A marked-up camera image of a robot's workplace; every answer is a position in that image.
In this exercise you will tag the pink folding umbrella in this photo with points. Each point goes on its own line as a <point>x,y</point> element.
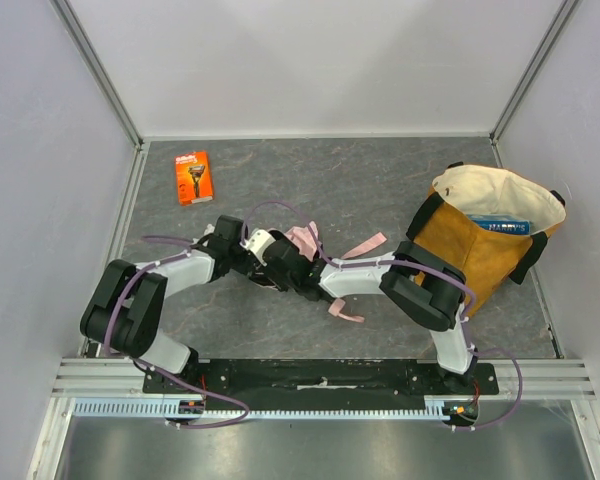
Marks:
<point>301,237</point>

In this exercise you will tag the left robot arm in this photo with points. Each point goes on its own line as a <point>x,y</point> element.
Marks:
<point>124,312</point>

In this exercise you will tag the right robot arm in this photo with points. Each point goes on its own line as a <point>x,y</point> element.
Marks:
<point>427,289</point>

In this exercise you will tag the orange Gillette razor box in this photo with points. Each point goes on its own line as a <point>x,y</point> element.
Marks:
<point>194,182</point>

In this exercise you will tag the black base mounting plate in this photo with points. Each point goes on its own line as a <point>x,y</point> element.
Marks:
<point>325,385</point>

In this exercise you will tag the orange canvas tote bag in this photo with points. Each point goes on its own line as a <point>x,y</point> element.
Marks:
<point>442,225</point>

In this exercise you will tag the blue Harry's razor box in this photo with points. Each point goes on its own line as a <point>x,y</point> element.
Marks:
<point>505,224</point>

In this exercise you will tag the white slotted cable duct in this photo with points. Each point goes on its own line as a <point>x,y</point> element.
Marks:
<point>184,409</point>

